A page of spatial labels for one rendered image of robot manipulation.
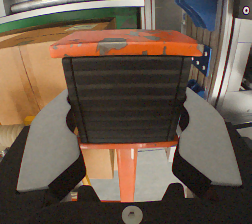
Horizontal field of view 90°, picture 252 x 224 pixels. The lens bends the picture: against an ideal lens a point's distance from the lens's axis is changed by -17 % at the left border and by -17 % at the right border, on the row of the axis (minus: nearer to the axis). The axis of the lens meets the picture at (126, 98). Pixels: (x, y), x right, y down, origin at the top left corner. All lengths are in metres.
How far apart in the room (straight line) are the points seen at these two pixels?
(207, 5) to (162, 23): 0.70
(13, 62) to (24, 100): 0.12
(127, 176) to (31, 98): 0.38
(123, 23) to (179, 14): 0.44
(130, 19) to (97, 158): 1.04
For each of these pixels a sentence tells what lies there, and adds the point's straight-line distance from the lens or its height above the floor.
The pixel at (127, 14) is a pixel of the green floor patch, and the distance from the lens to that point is 1.29.
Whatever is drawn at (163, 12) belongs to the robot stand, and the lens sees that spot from 1.11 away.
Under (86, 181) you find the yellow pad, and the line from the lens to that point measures 0.49.
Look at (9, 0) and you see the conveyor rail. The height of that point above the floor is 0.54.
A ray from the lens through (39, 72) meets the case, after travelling 0.43.
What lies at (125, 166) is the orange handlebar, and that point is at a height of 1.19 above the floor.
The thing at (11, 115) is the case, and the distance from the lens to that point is 0.59.
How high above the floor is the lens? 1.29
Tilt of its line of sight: 57 degrees down
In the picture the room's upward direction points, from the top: 179 degrees clockwise
